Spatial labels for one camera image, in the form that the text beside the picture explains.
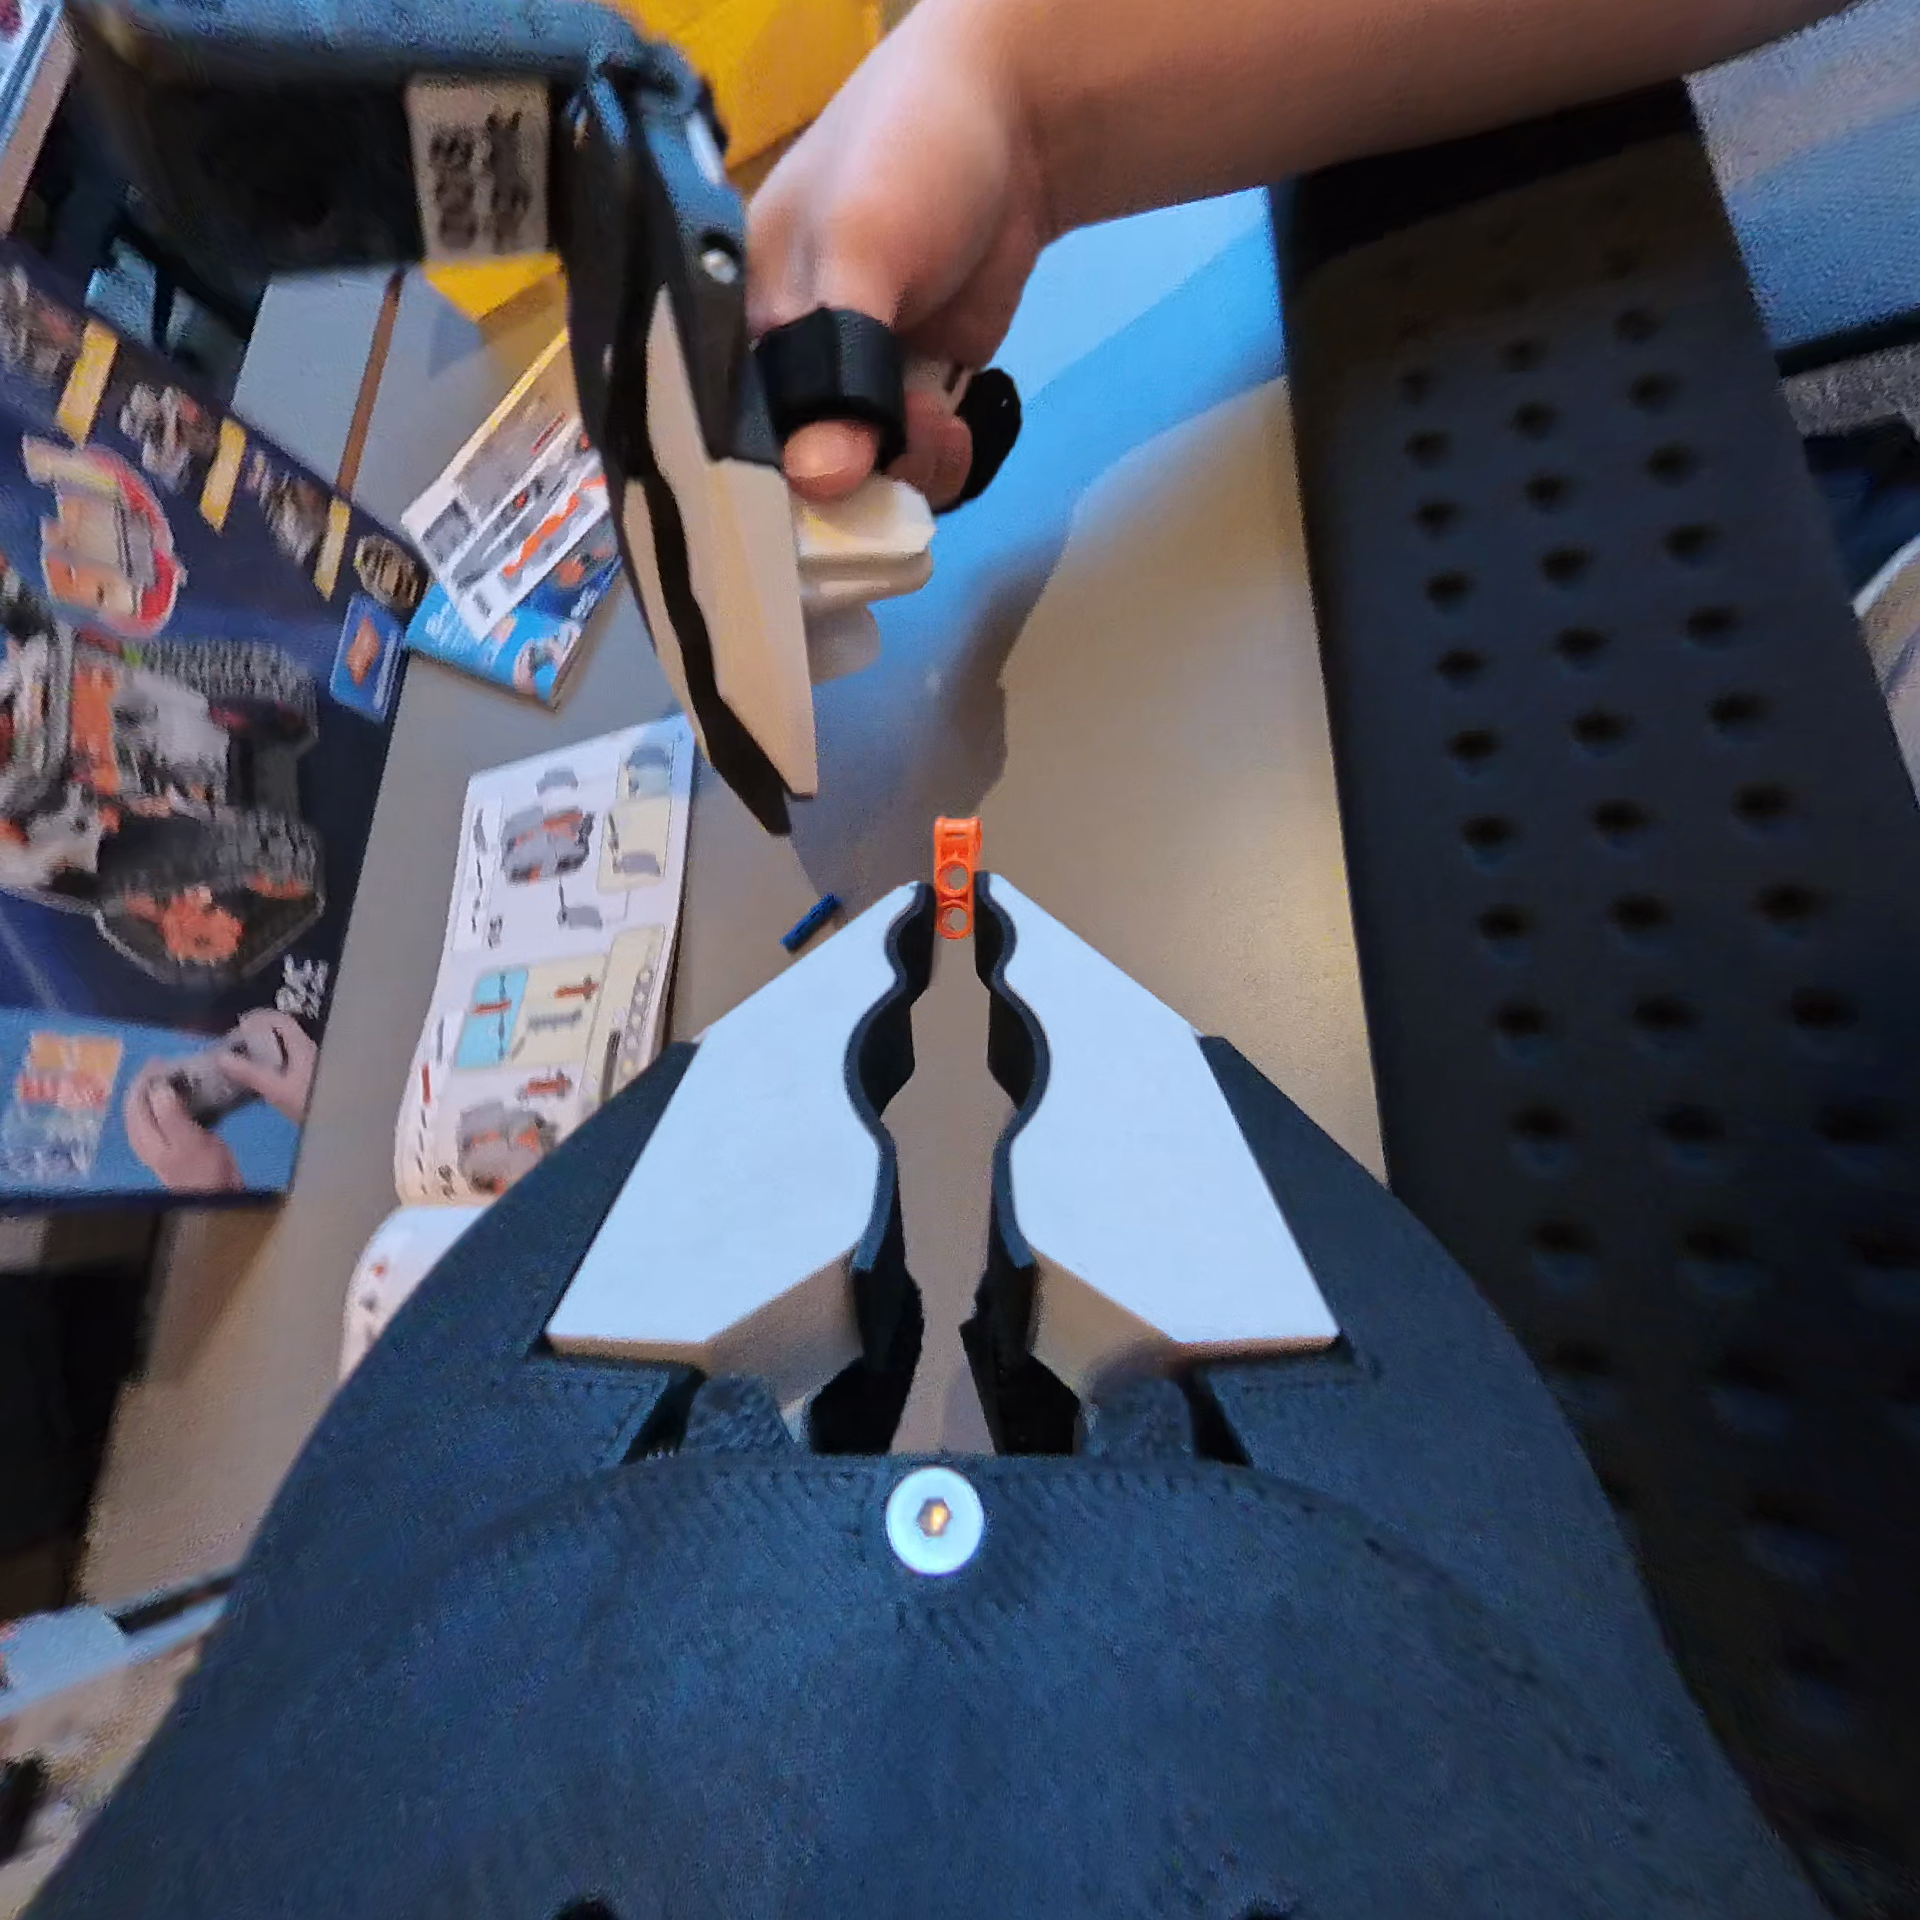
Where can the blue toy building set box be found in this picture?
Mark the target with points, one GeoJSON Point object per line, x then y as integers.
{"type": "Point", "coordinates": [181, 750]}

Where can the open white instruction booklet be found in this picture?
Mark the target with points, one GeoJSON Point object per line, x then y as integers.
{"type": "Point", "coordinates": [557, 960]}

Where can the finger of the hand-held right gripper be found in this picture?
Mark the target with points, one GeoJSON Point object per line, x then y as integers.
{"type": "Point", "coordinates": [745, 615]}
{"type": "Point", "coordinates": [643, 542]}

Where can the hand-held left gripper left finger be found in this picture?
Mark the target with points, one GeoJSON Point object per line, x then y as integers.
{"type": "Point", "coordinates": [721, 1184]}

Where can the toy sticker sheet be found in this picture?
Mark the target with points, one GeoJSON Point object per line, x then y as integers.
{"type": "Point", "coordinates": [503, 495]}

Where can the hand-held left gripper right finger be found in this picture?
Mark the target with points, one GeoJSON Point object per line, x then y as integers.
{"type": "Point", "coordinates": [1171, 1184]}

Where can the grey desk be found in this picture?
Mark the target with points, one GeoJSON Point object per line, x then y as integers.
{"type": "Point", "coordinates": [1171, 750]}

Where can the yellow plastic bin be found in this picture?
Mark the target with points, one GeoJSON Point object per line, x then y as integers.
{"type": "Point", "coordinates": [780, 60]}

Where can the orange toy connector piece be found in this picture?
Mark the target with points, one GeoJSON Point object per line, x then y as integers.
{"type": "Point", "coordinates": [956, 879]}

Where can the blue toy pin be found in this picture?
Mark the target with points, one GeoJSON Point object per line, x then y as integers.
{"type": "Point", "coordinates": [813, 921]}

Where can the person's right hand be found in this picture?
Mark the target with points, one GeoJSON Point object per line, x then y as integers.
{"type": "Point", "coordinates": [901, 211]}

